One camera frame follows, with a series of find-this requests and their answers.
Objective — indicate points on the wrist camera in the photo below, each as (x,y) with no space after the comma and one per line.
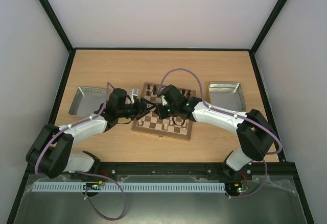
(133,95)
(163,100)

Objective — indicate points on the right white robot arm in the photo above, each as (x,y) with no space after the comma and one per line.
(254,133)

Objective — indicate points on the slotted white cable duct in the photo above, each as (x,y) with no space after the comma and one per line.
(130,187)

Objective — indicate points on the right metal tray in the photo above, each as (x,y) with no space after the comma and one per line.
(227,95)

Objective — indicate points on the left metal tray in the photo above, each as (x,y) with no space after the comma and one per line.
(86,101)

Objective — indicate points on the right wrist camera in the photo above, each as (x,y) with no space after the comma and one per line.
(163,100)

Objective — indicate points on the black mounting rail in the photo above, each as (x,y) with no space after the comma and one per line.
(210,171)

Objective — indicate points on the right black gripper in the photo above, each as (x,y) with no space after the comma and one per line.
(161,109)

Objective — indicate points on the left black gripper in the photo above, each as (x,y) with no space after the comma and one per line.
(139,109)

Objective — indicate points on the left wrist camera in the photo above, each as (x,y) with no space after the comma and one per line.
(133,95)

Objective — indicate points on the black cage frame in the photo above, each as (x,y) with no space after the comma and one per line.
(72,50)

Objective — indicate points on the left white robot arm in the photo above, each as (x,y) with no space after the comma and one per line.
(51,153)

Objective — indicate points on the wooden chess board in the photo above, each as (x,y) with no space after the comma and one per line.
(151,124)

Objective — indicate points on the metal tray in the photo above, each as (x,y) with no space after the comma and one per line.
(86,101)
(227,95)

